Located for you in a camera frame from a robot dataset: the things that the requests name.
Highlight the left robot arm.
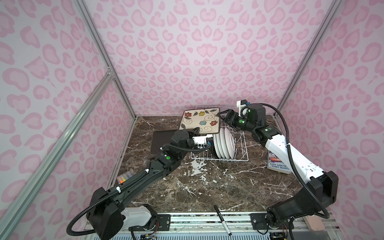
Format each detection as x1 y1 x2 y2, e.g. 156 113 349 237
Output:
84 130 212 240

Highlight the black square plate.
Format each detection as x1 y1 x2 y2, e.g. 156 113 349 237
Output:
150 130 176 156
206 137 218 159

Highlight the white wire dish rack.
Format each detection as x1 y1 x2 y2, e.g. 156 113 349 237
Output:
191 106 249 162

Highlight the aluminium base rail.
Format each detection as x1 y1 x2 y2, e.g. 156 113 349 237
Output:
83 211 343 240

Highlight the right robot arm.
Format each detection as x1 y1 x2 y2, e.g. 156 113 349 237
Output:
217 100 339 229

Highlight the white round plate nearest front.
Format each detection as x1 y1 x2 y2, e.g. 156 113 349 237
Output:
225 128 236 159

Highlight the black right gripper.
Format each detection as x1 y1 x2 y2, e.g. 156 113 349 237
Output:
217 109 257 133

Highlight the The 143-Storey Treehouse book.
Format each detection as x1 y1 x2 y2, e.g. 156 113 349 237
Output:
267 151 292 175

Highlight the white round plate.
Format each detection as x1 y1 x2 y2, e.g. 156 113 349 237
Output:
220 128 231 159
225 128 236 159
216 132 226 159
213 134 222 159

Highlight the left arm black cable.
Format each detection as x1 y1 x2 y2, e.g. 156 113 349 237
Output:
65 143 213 237

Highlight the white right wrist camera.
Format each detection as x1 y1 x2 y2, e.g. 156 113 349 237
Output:
237 100 250 117

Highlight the floral square plate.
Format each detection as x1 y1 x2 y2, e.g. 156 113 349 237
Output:
179 108 220 135

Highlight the box of coloured markers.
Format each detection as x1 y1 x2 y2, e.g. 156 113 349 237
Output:
117 170 135 184

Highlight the black marker pen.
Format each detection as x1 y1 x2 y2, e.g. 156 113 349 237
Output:
214 205 232 236

